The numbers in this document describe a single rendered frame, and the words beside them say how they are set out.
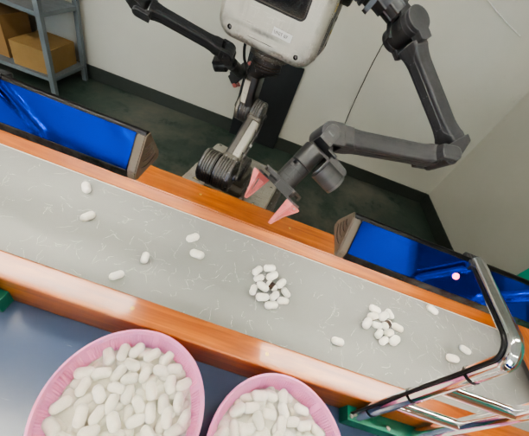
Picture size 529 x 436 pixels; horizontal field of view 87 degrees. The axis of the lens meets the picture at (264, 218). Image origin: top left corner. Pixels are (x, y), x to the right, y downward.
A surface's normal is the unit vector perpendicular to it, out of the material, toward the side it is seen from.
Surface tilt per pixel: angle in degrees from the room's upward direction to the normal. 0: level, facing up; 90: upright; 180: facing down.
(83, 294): 0
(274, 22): 91
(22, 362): 0
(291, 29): 90
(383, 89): 90
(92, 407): 0
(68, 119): 58
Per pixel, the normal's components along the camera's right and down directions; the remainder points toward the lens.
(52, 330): 0.31, -0.66
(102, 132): 0.00, 0.20
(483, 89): -0.15, 0.67
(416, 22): 0.33, -0.07
